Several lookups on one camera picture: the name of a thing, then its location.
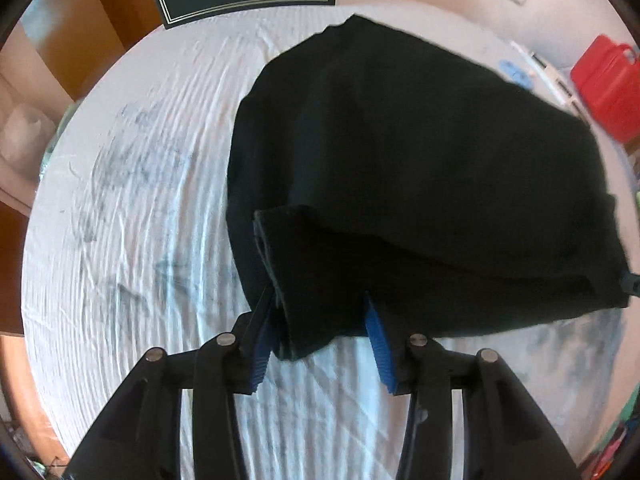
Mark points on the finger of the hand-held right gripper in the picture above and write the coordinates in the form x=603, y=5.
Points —
x=631, y=282

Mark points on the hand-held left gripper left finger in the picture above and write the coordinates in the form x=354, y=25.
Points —
x=263, y=341

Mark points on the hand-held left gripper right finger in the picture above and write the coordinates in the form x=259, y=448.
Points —
x=380, y=345

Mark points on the black garment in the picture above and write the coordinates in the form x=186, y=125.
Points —
x=420, y=170

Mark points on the white wrinkled table cover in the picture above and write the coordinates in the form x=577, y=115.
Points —
x=150, y=240

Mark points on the red plastic container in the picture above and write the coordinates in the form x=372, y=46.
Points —
x=607, y=87

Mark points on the white pen-like tool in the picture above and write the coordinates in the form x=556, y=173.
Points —
x=552, y=82

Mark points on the blue plastic clip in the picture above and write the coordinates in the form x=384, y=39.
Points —
x=515, y=74

